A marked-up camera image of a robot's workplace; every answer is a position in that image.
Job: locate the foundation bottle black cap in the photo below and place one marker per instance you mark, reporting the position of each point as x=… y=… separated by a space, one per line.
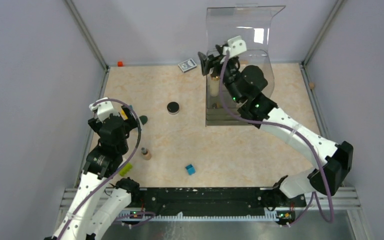
x=146 y=154

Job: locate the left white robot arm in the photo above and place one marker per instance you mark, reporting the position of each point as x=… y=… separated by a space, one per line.
x=84 y=220

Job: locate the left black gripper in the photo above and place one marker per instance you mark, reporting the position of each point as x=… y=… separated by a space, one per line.
x=130 y=123

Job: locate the clear acrylic makeup organizer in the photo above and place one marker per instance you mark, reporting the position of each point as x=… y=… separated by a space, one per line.
x=241 y=31

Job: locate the green white toy brick stack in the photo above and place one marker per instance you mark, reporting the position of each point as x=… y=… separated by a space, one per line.
x=125 y=169

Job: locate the dark green round disc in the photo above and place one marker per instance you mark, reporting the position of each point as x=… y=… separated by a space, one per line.
x=143 y=119

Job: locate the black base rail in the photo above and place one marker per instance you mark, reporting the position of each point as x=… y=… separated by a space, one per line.
x=205 y=201

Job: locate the yellow block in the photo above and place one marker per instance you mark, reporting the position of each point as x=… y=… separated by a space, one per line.
x=123 y=115

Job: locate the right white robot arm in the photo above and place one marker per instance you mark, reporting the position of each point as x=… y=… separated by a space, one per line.
x=331 y=161

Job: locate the blue toy brick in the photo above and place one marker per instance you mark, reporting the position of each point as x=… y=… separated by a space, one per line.
x=190 y=169

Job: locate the clear pump bottle gold collar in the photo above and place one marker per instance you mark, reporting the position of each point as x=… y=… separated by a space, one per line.
x=214 y=83

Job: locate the playing card box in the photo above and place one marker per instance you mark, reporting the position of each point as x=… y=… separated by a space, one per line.
x=187 y=65

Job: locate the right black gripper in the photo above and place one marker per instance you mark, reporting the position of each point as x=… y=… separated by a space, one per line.
x=206 y=63

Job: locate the black round compact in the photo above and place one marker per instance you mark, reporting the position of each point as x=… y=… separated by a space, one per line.
x=173 y=108

